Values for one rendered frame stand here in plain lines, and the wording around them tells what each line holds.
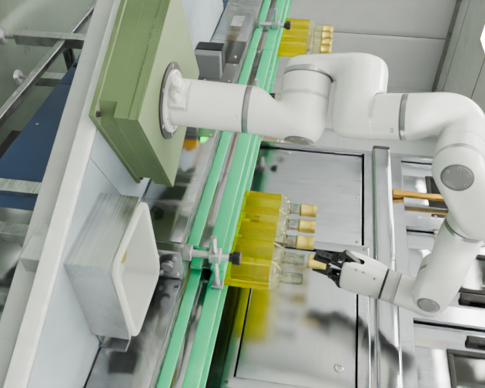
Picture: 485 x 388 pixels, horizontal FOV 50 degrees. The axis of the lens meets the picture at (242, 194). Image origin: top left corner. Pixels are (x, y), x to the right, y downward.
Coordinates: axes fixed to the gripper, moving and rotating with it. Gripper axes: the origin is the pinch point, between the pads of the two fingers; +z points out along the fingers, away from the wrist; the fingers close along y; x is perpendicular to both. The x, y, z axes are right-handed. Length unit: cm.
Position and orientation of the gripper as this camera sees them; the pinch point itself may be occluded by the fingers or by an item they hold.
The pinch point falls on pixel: (322, 262)
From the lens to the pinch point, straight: 130.0
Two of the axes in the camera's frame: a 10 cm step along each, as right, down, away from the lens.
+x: -4.3, 6.3, -6.5
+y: -0.1, -7.2, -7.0
